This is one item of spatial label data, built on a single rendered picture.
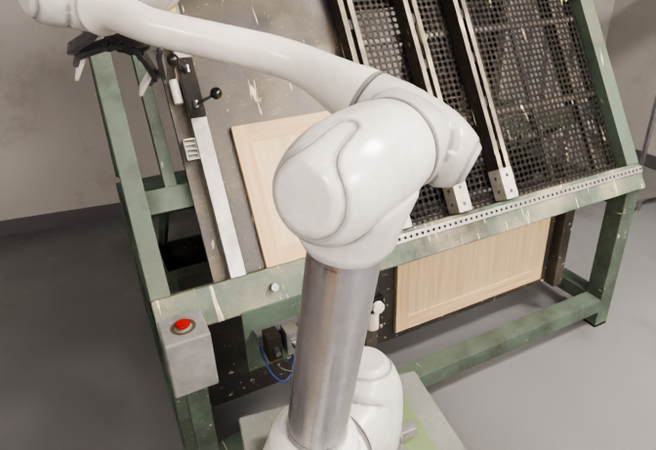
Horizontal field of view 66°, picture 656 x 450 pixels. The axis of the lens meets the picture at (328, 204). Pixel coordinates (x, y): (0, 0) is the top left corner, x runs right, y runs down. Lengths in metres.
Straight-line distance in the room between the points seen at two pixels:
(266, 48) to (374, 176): 0.35
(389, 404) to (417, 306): 1.38
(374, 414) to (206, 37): 0.72
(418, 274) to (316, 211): 1.80
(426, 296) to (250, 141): 1.13
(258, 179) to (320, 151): 1.21
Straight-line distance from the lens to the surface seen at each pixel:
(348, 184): 0.50
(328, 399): 0.79
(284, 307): 1.70
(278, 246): 1.72
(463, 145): 0.68
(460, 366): 2.46
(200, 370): 1.48
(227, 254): 1.66
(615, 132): 2.71
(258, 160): 1.74
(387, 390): 1.04
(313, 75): 0.77
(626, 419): 2.66
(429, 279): 2.36
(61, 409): 2.77
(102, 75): 1.73
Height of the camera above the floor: 1.80
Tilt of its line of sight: 26 degrees down
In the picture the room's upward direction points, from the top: 2 degrees counter-clockwise
